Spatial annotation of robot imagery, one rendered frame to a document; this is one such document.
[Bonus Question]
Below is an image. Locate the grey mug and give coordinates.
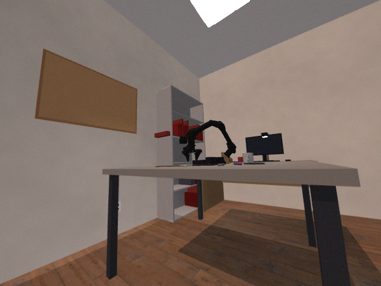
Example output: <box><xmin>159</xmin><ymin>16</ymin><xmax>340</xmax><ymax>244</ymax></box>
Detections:
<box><xmin>242</xmin><ymin>153</ymin><xmax>254</xmax><ymax>163</ymax></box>

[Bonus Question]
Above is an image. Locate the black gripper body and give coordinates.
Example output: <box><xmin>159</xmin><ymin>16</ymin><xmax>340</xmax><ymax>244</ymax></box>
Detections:
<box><xmin>182</xmin><ymin>143</ymin><xmax>202</xmax><ymax>154</ymax></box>

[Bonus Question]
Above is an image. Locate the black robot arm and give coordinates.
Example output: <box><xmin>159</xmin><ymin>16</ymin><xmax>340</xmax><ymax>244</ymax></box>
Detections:
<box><xmin>179</xmin><ymin>120</ymin><xmax>236</xmax><ymax>158</ymax></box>

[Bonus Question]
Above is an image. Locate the black desk phone casing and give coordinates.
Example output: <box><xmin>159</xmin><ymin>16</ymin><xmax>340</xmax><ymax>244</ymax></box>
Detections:
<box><xmin>192</xmin><ymin>160</ymin><xmax>226</xmax><ymax>166</ymax></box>

